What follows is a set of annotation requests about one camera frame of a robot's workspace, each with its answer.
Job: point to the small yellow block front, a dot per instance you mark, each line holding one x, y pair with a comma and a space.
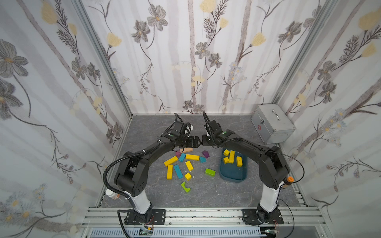
188, 176

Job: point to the yellow cube block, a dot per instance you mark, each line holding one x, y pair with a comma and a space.
226, 160

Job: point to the brown bottle orange cap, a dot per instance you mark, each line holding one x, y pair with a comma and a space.
288, 182

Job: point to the short yellow rectangular block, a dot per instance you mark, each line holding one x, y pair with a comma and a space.
239, 161

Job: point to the tan long block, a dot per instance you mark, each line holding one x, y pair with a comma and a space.
187, 150

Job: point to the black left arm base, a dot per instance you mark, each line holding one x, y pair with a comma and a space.
151, 217

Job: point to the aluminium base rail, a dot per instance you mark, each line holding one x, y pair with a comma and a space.
299, 222

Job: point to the green rectangular block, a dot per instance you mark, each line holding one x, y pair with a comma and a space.
210, 172

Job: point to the teal upright block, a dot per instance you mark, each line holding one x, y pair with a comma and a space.
182, 157

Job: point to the large teal flat block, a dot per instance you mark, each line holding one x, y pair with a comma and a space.
178, 171

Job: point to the green arch block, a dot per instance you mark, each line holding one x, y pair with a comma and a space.
185, 188

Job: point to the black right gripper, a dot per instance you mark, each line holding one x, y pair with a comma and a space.
209, 140

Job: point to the white bottle left side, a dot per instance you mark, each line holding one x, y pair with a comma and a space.
111, 194

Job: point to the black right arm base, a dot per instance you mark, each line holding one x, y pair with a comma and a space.
261, 217

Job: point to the silver aluminium first aid case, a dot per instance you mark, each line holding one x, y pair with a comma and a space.
271, 123

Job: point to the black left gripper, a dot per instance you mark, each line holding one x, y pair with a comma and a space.
192, 142

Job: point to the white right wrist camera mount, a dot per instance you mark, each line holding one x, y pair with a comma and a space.
189, 128

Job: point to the long yellow plank block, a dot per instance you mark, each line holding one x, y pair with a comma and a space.
192, 157

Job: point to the white cable tray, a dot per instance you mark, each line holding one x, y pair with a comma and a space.
189, 232

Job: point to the yellow cube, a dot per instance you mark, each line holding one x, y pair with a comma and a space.
226, 153

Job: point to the purple triangular block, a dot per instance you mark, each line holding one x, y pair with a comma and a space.
205, 154

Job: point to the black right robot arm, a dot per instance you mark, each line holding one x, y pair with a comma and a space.
273, 168

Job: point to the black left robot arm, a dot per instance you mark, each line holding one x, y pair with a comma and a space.
132, 174

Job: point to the teal plastic bin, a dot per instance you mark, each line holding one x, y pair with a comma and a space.
231, 172

